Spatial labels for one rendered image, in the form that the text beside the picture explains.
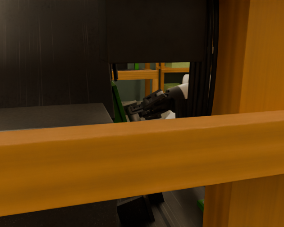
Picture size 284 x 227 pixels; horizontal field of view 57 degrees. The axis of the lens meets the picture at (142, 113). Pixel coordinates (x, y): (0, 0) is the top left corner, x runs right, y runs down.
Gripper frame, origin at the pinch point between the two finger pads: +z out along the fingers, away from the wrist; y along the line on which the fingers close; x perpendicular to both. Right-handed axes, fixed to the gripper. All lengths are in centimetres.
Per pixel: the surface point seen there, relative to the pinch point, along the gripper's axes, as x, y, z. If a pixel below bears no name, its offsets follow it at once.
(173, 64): -295, -396, -192
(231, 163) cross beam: 28.2, 29.6, -4.7
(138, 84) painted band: -314, -462, -115
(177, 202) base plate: 24.4, -19.8, -4.8
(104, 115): 8.6, 19.1, 9.5
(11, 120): 4.3, 21.0, 26.5
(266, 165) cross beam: 30.0, 27.7, -10.3
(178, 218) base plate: 29.3, -13.9, -2.0
